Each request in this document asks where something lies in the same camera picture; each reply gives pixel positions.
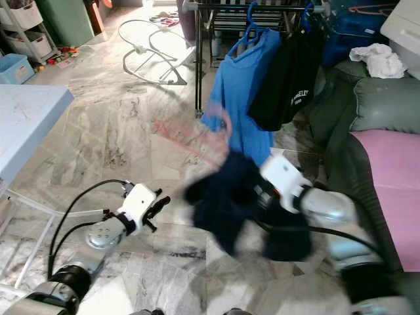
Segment dark navy shirt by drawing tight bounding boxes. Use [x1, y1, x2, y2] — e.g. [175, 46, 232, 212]
[184, 151, 312, 262]

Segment blue plastic hanger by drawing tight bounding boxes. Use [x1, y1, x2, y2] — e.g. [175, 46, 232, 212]
[233, 2, 276, 50]
[302, 2, 319, 33]

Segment black printed shirt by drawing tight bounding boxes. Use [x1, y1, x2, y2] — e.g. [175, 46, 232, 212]
[248, 26, 326, 132]

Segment light blue shirt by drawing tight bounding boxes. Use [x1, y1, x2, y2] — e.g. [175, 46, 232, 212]
[200, 28, 282, 168]

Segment pink blanket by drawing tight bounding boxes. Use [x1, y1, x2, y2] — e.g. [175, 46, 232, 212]
[349, 129, 420, 273]

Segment grey green sofa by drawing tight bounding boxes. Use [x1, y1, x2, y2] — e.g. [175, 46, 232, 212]
[302, 59, 420, 276]

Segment white folding table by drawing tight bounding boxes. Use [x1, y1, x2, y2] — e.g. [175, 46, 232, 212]
[0, 84, 114, 306]

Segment crumpled white cloth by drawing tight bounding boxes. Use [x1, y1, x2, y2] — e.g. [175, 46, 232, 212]
[349, 43, 408, 79]

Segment dark blue plastic crate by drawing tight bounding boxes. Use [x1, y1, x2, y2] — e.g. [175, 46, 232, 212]
[322, 0, 391, 68]

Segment light blue plastic basket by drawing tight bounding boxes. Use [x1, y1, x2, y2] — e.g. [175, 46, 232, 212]
[0, 54, 35, 85]

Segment dark purple bin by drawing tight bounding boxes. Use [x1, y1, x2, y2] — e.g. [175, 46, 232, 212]
[176, 0, 198, 41]

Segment black metal drying rack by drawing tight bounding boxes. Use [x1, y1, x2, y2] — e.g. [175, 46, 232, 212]
[182, 0, 335, 119]

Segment green cabinet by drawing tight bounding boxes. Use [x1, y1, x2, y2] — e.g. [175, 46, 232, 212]
[35, 0, 96, 48]

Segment white storage box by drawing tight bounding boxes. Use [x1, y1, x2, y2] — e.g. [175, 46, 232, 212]
[381, 0, 420, 81]

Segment white shelf with bins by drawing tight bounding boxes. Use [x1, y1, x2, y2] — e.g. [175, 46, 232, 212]
[0, 0, 60, 65]

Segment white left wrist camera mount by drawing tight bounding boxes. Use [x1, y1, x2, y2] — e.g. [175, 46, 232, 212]
[118, 184, 158, 236]

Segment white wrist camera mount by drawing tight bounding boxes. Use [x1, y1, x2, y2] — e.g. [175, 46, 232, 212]
[259, 155, 312, 214]
[118, 184, 158, 236]

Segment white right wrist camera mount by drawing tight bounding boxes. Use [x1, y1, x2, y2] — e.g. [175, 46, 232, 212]
[259, 155, 312, 214]

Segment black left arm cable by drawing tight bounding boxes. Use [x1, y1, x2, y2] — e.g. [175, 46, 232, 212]
[47, 179, 129, 280]

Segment white wire bouncer frame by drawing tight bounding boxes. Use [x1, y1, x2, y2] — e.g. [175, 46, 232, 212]
[117, 18, 188, 86]

